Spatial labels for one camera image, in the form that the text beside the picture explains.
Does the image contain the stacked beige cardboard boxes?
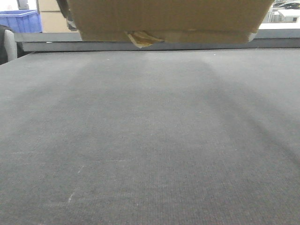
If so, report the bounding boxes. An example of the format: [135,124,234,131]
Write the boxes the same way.
[37,0,77,33]

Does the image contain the blue plastic crate far left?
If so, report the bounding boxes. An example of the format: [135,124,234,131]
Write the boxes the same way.
[0,10,42,33]

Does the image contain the dark blue table cloth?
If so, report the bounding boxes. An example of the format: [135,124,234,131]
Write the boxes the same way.
[0,49,300,225]

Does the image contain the brown cardboard box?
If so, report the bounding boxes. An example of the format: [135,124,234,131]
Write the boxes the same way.
[58,0,273,48]

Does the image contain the grey office chair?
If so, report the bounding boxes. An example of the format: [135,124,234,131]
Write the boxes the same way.
[0,25,24,65]

